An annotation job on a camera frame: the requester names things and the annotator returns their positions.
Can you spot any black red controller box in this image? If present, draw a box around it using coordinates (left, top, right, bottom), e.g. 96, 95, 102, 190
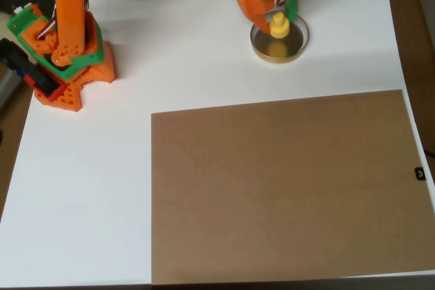
0, 37, 67, 103

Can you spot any brown fibreboard sheet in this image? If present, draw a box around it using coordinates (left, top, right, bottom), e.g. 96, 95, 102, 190
150, 89, 435, 286

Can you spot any small yellow plastic piece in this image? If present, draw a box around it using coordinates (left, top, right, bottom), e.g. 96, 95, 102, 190
269, 12, 290, 39

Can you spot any round shallow metal dish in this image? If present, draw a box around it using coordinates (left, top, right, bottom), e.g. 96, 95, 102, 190
249, 10, 311, 65

